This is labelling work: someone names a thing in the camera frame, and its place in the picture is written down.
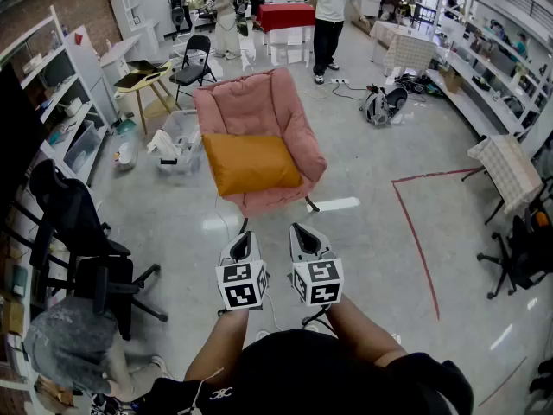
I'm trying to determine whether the black laptop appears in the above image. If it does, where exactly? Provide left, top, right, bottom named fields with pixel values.
left=114, top=60, right=164, bottom=89

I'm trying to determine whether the clear lidded storage box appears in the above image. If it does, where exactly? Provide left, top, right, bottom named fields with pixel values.
left=63, top=121, right=101, bottom=175

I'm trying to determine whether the white round container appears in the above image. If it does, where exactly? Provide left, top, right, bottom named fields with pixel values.
left=114, top=140, right=139, bottom=172

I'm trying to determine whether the person's right forearm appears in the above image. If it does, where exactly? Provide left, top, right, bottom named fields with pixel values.
left=326, top=294, right=410, bottom=367

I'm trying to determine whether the white desk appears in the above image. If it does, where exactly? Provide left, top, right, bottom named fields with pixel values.
left=99, top=32, right=143, bottom=86

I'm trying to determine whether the person's black shirt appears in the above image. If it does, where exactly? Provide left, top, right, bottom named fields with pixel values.
left=142, top=329, right=474, bottom=415

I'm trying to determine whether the black folding chair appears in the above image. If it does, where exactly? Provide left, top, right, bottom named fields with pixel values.
left=168, top=35, right=218, bottom=103

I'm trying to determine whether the white cloth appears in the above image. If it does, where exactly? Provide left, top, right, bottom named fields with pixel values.
left=146, top=129, right=182, bottom=157

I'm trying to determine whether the orange cushion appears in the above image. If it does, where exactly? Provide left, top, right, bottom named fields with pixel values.
left=201, top=133, right=304, bottom=197

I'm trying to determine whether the long white wall shelving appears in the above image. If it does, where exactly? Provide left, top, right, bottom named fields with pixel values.
left=427, top=0, right=553, bottom=146

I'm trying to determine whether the white round floor device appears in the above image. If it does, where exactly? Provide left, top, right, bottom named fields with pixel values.
left=360, top=85, right=410, bottom=127

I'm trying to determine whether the clear plastic bin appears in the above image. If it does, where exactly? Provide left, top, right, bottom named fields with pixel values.
left=149, top=109, right=204, bottom=176

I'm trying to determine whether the pink padded armchair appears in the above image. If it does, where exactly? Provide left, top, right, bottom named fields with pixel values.
left=192, top=66, right=328, bottom=233

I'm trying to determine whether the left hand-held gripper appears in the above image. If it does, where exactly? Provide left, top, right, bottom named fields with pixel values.
left=214, top=231, right=269, bottom=312

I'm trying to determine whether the yellow round table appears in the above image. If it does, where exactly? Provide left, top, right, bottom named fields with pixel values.
left=114, top=61, right=174, bottom=134

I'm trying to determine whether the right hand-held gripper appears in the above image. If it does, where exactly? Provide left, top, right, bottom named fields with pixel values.
left=288, top=223, right=345, bottom=307

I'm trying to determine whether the person's left forearm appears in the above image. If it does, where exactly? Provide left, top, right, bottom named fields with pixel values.
left=184, top=307, right=250, bottom=384

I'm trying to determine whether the white metal shelf unit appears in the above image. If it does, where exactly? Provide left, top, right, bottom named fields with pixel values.
left=0, top=6, right=113, bottom=189

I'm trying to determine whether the checkered cloth table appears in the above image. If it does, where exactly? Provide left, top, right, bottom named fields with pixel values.
left=461, top=134, right=544, bottom=227
left=370, top=19, right=440, bottom=77

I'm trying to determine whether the red covered table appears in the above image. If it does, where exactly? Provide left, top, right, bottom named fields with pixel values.
left=257, top=3, right=316, bottom=55

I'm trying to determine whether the black office chair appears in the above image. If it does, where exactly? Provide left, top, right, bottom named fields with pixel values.
left=28, top=158, right=169, bottom=341
left=477, top=207, right=553, bottom=300

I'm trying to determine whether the white bookcase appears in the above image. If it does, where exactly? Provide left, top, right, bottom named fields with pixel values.
left=107, top=0, right=161, bottom=55

